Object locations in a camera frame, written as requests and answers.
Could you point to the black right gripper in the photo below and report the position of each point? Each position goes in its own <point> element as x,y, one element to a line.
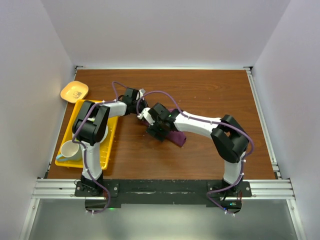
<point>152,129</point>

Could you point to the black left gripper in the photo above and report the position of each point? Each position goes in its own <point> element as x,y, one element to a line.
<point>143,102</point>

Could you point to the purple cloth napkin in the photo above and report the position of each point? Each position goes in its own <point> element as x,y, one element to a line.
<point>179,137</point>

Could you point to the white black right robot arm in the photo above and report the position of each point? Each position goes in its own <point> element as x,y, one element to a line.
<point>229,138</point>

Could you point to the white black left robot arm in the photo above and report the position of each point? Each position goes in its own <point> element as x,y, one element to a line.
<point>90,129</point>

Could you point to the yellow plastic tray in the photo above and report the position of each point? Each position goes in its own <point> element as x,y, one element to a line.
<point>105,146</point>

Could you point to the yellow square bowl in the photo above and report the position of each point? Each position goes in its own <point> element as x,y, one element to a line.
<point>74,91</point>

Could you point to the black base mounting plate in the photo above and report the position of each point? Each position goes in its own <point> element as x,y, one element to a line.
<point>164,192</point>

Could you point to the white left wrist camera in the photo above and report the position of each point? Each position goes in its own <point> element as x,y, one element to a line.
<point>141,92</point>

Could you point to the pale cup with blue handle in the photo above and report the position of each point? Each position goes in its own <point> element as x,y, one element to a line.
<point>69,151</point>

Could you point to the aluminium frame rail right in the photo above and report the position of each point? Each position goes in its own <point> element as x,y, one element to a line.
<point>270,149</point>

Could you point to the aluminium frame rail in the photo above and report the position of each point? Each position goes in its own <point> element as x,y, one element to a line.
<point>278,189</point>
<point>270,149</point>

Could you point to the aluminium frame rail front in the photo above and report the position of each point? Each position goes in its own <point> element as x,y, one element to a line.
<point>278,189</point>

